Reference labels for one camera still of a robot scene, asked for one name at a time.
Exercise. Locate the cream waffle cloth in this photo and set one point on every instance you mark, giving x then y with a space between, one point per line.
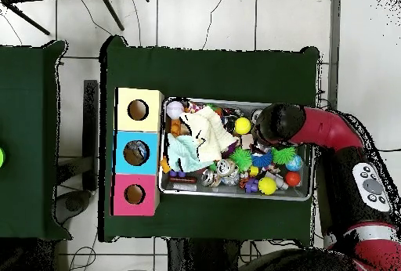
213 133

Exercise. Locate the mint waffle cloth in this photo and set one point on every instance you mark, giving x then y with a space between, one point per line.
184 155

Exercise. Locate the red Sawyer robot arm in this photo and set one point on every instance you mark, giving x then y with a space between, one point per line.
329 127

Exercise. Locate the shallow clear mesh bin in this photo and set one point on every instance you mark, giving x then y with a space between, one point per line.
219 193

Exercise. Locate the wooden three-hole box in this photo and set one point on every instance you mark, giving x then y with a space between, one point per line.
125 120

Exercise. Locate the colourful print cloth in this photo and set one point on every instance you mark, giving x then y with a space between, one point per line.
193 107

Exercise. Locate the white baseball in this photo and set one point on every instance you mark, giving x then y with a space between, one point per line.
174 109

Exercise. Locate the orange building block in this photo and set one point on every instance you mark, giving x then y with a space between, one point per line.
165 165

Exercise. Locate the silver-top soda can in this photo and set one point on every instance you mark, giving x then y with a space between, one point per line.
255 115

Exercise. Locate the dark green tablecloth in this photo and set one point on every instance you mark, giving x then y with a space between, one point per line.
25 111
203 73

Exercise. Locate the yellow ball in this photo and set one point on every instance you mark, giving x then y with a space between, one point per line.
267 185

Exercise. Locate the red-orange ball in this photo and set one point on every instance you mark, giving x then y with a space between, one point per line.
293 178

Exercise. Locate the black floor stand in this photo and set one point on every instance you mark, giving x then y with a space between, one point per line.
91 127

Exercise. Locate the grey round floor base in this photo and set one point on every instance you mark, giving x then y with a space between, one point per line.
75 203

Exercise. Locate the black folding stand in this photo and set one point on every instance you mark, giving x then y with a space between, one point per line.
111 11

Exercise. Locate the grey floor strip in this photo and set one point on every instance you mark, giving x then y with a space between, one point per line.
333 33

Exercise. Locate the bright green ball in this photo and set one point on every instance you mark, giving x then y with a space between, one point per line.
1 158

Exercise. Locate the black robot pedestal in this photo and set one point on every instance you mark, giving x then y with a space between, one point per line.
203 258

